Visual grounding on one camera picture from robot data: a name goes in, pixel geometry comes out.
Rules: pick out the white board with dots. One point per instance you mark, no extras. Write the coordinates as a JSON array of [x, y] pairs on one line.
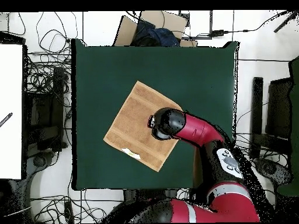
[[10, 105]]

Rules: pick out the tan terry towel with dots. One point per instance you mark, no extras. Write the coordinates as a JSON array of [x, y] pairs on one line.
[[135, 121]]

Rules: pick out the dark green table cloth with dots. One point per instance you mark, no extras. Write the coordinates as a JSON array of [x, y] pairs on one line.
[[105, 70]]

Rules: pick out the brown cardboard box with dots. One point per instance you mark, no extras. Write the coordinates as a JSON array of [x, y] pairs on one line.
[[126, 32]]

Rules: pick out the black office chair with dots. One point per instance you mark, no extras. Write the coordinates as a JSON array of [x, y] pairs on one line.
[[46, 112], [278, 105]]

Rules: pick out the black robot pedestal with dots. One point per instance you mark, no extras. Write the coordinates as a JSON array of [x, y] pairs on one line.
[[144, 193]]

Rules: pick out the dark blue clothing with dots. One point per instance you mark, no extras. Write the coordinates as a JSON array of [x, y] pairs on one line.
[[158, 35]]

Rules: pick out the black striped rod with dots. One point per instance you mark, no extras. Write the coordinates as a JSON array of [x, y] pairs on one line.
[[6, 119]]

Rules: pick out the black power adapter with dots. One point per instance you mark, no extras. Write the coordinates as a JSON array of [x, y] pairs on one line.
[[217, 33]]

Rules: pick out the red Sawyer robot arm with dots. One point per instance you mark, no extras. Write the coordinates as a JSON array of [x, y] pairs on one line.
[[198, 130]]

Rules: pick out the black tripod leg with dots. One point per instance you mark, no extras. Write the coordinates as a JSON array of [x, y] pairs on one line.
[[286, 22]]

